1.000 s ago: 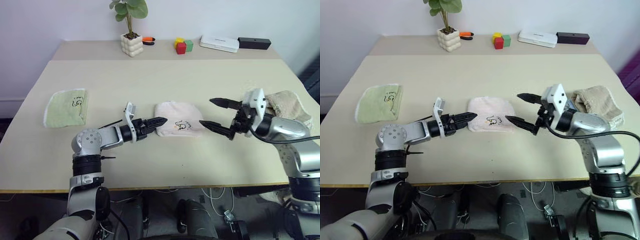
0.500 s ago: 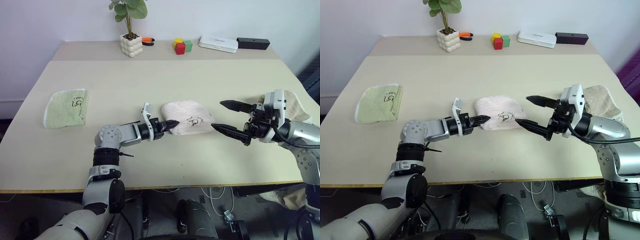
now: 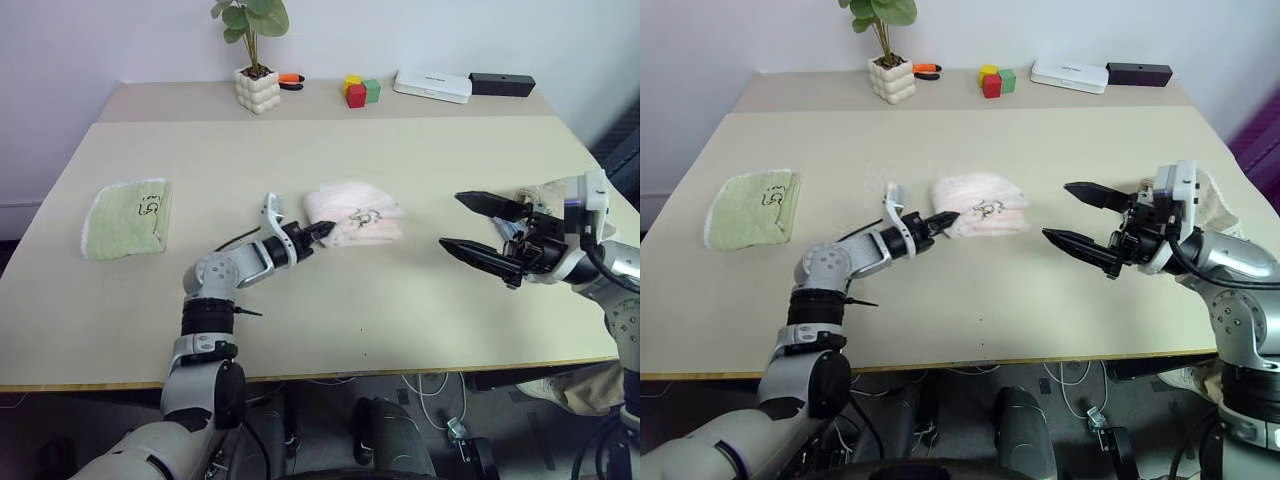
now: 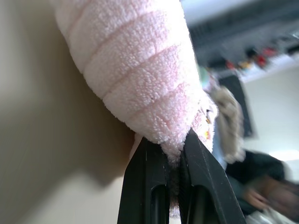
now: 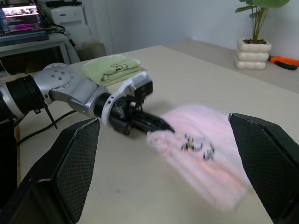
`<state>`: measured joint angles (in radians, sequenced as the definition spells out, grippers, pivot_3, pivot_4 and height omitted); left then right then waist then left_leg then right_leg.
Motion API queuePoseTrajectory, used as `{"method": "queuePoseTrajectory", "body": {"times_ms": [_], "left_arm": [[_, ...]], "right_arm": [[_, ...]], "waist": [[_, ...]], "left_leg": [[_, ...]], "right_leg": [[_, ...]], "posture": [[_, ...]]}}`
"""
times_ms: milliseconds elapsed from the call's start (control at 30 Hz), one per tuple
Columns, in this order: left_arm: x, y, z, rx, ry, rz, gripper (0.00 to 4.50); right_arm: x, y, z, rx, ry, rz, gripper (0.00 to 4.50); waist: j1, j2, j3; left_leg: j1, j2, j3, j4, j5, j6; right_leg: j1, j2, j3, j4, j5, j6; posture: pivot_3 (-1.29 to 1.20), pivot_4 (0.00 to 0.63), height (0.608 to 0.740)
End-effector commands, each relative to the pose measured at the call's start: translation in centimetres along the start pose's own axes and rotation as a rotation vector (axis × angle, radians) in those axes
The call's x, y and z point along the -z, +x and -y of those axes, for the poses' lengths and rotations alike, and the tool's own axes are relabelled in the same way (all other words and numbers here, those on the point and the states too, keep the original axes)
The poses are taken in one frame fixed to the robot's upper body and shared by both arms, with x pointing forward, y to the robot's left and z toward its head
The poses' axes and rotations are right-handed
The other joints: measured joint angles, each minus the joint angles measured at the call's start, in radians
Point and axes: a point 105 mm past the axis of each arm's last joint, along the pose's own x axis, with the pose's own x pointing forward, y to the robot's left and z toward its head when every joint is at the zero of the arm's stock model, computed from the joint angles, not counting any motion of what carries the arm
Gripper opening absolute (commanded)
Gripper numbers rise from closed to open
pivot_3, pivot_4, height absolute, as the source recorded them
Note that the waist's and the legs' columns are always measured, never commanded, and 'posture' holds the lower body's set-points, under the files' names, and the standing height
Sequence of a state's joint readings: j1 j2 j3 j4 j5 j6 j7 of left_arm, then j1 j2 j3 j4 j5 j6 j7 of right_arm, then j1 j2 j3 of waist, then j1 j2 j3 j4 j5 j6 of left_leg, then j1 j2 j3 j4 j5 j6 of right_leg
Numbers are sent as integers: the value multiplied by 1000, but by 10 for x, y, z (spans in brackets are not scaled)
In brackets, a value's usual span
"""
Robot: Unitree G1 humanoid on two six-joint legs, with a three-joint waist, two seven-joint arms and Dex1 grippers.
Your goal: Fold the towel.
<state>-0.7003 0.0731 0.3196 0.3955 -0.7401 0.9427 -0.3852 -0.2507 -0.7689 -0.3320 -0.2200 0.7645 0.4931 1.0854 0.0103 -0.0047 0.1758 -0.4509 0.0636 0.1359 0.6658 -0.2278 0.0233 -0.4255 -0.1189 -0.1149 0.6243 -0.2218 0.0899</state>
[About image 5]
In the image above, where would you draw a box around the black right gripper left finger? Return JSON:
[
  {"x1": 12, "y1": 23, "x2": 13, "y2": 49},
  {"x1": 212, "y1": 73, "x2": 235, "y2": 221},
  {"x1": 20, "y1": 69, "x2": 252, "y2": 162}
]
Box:
[{"x1": 0, "y1": 118, "x2": 101, "y2": 224}]

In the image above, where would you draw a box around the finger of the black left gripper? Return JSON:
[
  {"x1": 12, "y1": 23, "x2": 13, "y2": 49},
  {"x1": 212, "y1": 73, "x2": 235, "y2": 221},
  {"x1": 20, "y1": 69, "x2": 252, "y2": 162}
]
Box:
[
  {"x1": 136, "y1": 112, "x2": 176, "y2": 134},
  {"x1": 130, "y1": 117, "x2": 168, "y2": 135}
]

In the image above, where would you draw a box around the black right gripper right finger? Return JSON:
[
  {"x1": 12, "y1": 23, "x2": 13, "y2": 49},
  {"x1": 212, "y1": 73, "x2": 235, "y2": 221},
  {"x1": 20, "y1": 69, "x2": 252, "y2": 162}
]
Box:
[{"x1": 228, "y1": 113, "x2": 299, "y2": 224}]

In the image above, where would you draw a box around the pink towel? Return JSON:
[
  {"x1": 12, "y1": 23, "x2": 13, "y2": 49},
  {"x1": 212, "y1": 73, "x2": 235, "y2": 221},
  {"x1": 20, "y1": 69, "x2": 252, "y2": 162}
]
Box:
[{"x1": 146, "y1": 104, "x2": 255, "y2": 215}]

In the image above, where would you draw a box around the green folded towel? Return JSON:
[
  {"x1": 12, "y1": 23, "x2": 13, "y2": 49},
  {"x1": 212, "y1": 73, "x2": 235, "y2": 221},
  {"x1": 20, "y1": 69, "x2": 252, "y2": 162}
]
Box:
[{"x1": 81, "y1": 55, "x2": 147, "y2": 87}]

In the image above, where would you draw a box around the cream bubble plant pot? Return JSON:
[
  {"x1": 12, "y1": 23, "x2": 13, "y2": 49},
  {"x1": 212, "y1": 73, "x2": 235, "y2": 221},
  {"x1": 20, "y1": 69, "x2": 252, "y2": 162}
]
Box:
[{"x1": 234, "y1": 38, "x2": 273, "y2": 70}]

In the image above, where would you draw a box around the white printer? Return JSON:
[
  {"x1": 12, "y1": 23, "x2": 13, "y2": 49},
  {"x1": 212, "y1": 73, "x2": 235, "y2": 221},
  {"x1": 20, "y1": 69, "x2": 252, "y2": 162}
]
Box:
[{"x1": 50, "y1": 6, "x2": 88, "y2": 35}]

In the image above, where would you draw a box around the grey side desk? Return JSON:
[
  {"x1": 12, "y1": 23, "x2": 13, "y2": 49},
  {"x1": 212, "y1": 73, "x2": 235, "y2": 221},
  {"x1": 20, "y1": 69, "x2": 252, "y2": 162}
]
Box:
[{"x1": 0, "y1": 32, "x2": 81, "y2": 75}]

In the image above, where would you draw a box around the black flat device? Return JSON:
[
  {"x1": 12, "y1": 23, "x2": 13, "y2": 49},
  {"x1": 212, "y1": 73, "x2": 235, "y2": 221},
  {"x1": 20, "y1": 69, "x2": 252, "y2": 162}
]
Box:
[{"x1": 45, "y1": 0, "x2": 83, "y2": 8}]

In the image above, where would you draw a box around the open laptop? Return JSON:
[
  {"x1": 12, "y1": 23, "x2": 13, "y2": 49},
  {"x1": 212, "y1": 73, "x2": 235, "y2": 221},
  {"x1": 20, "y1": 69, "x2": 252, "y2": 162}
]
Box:
[{"x1": 0, "y1": 3, "x2": 50, "y2": 46}]

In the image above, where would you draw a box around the green leafy plant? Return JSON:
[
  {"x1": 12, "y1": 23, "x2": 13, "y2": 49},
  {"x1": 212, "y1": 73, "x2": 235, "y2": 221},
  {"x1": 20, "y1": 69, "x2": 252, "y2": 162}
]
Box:
[{"x1": 235, "y1": 0, "x2": 292, "y2": 44}]

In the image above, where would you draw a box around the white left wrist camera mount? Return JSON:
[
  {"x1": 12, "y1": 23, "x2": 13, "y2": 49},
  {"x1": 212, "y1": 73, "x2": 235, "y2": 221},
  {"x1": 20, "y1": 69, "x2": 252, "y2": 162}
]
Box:
[{"x1": 100, "y1": 70, "x2": 154, "y2": 128}]

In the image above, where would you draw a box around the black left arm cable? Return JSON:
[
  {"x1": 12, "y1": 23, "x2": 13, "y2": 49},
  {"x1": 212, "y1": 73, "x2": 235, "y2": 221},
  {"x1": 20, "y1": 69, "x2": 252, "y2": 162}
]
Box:
[{"x1": 15, "y1": 109, "x2": 78, "y2": 147}]

